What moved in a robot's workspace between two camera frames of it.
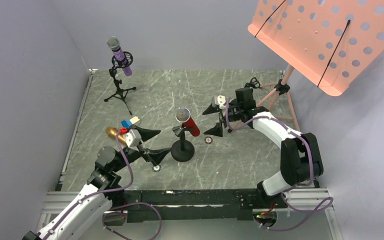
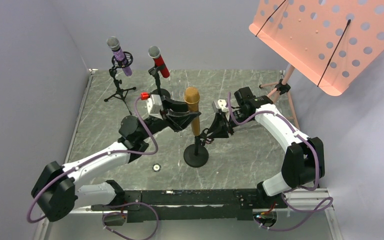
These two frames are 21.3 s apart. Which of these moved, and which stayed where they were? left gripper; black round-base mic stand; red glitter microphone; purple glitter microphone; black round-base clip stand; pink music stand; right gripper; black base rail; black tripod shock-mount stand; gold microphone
Moved: black round-base clip stand; red glitter microphone; gold microphone; black round-base mic stand; left gripper
Stayed: purple glitter microphone; black base rail; right gripper; black tripod shock-mount stand; pink music stand
